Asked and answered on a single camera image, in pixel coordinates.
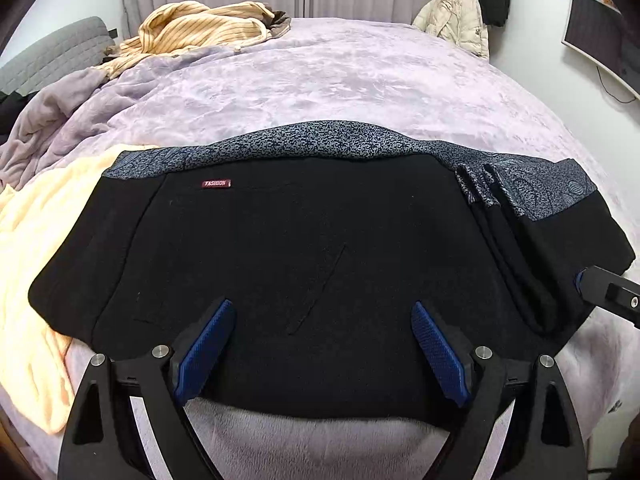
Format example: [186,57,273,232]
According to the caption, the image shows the black clothes pile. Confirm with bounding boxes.
[0,92,31,136]

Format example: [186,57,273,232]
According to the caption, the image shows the grey-lilac fleece blanket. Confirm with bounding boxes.
[0,45,211,191]

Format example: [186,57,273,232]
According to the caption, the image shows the grey quilted headboard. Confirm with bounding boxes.
[0,16,111,101]

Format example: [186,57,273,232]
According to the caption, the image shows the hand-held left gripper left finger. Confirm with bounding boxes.
[57,298,236,480]

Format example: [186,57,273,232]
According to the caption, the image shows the cream puffer jacket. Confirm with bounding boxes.
[411,0,490,60]

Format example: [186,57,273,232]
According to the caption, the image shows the brown-grey garment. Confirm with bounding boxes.
[260,5,292,41]

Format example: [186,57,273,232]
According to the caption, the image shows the peach fleece blanket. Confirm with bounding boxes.
[0,145,161,436]

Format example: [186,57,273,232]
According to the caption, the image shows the monitor cable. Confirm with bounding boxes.
[595,65,640,106]

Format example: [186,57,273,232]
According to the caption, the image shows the purple velvet bedspread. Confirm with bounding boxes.
[0,17,640,480]

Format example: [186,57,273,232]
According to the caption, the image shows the wall monitor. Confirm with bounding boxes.
[562,0,640,101]

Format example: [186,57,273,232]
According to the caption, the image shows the yellow striped garment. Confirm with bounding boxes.
[95,1,273,81]

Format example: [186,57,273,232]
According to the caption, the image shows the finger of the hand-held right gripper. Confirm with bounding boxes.
[575,265,640,331]

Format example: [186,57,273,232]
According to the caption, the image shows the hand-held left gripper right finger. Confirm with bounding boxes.
[410,301,586,480]

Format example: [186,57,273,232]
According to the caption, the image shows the black pants with floral trim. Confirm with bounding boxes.
[27,120,633,421]

